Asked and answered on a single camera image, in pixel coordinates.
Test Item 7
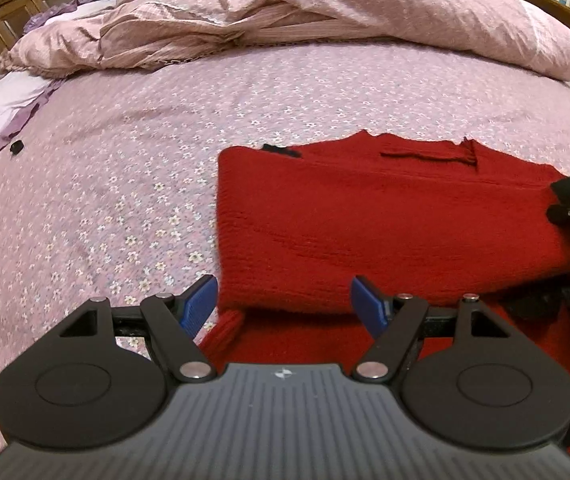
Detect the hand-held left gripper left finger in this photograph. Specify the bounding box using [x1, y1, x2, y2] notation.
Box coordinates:
[57, 275, 216, 383]

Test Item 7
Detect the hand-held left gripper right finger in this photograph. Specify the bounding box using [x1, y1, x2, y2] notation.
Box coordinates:
[352, 275, 511, 382]

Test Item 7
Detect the red knit cardigan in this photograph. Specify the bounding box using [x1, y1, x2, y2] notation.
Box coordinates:
[197, 130, 570, 466]

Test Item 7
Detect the pink floral bedsheet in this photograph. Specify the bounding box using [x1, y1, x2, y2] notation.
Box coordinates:
[0, 40, 570, 446]

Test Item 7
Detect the white pillow with purple frill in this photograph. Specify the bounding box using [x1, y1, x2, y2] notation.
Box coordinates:
[0, 70, 60, 181]

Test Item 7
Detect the pink floral duvet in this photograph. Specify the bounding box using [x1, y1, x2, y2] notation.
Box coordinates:
[0, 0, 570, 83]

